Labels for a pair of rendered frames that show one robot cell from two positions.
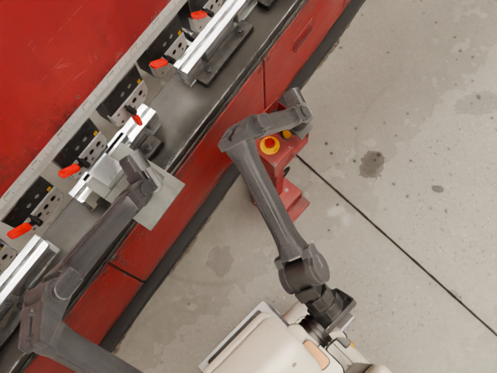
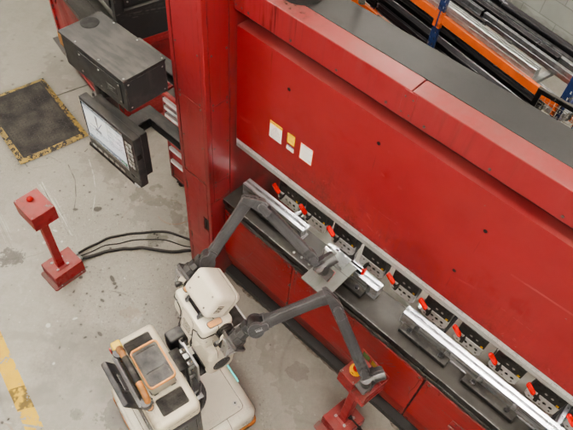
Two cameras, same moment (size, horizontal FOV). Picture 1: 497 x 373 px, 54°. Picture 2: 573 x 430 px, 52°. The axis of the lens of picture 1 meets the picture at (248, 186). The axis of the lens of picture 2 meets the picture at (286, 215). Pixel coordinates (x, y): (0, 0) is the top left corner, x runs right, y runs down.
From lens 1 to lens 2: 185 cm
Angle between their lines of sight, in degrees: 40
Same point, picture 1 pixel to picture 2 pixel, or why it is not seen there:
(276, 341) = (223, 292)
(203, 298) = (272, 355)
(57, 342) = (242, 205)
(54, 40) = (374, 210)
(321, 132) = not seen: outside the picture
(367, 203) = not seen: outside the picture
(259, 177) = (304, 302)
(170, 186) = not seen: hidden behind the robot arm
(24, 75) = (358, 198)
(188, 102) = (388, 316)
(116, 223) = (293, 241)
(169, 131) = (367, 303)
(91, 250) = (280, 225)
